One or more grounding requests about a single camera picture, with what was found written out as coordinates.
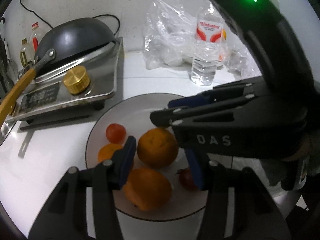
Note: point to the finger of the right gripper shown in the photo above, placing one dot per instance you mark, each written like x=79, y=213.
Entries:
x=233, y=90
x=247, y=111

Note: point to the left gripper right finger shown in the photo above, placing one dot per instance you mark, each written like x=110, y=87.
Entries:
x=238, y=206

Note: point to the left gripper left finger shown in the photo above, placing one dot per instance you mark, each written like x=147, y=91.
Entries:
x=63, y=216

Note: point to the mandarin orange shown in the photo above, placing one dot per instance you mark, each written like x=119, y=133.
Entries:
x=157, y=148
x=147, y=189
x=107, y=151

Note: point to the cherry tomato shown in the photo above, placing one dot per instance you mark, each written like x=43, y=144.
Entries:
x=185, y=179
x=115, y=133

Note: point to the printed plastic fruit bag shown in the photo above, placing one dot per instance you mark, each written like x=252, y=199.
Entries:
x=239, y=61

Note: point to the white plate black rim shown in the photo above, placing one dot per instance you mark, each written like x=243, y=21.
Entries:
x=134, y=115

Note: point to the large orange with leaf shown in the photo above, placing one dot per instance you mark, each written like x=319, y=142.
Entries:
x=224, y=34

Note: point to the clear water bottle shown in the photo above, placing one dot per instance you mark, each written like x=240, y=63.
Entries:
x=207, y=47

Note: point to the crumpled clear plastic bag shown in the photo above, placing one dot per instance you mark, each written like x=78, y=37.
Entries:
x=169, y=35

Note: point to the steel induction cooker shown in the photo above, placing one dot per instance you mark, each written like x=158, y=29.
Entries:
x=89, y=79

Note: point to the black wok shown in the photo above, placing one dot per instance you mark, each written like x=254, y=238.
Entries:
x=61, y=45

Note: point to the red-cap sauce bottle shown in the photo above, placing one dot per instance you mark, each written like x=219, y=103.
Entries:
x=36, y=36

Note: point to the oil bottle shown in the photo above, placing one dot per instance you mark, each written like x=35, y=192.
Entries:
x=26, y=53

